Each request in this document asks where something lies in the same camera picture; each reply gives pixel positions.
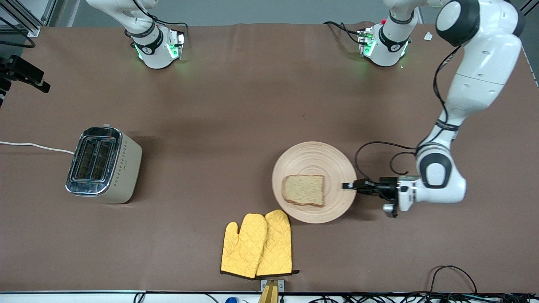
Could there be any round wooden plate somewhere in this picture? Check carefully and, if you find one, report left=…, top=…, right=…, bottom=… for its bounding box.
left=272, top=141, right=358, bottom=224

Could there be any brown bread slice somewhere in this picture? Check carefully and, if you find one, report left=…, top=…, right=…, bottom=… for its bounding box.
left=281, top=174, right=325, bottom=207

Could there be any beige chrome two-slot toaster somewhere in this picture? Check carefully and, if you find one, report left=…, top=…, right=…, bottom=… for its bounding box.
left=65, top=124, right=143, bottom=205

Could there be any brown table cover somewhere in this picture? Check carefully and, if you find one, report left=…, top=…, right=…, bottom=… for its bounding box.
left=0, top=22, right=539, bottom=293

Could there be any yellow quilted oven mitt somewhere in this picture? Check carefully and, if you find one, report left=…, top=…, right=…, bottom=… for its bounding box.
left=256, top=209, right=300, bottom=277
left=221, top=213, right=268, bottom=279

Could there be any aluminium frame profile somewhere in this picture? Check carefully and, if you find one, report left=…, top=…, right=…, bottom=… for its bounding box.
left=0, top=0, right=57, bottom=37

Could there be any white toaster power cord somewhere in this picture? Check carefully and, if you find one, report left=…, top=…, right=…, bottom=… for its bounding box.
left=0, top=141, right=75, bottom=155

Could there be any black looped cable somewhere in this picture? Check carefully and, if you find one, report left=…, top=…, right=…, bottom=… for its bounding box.
left=429, top=265, right=478, bottom=295

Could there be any black cable bundle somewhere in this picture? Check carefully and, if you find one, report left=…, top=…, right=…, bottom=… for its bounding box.
left=307, top=292, right=539, bottom=303

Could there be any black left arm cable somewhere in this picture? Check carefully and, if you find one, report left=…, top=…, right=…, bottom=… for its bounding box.
left=354, top=45, right=462, bottom=182

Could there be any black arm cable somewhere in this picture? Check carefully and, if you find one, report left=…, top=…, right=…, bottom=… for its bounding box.
left=354, top=45, right=462, bottom=182
left=132, top=0, right=189, bottom=43

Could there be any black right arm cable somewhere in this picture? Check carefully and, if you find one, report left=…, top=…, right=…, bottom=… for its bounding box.
left=132, top=0, right=189, bottom=43

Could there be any black left base cable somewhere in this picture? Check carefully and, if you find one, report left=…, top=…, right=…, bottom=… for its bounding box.
left=323, top=21, right=369, bottom=46

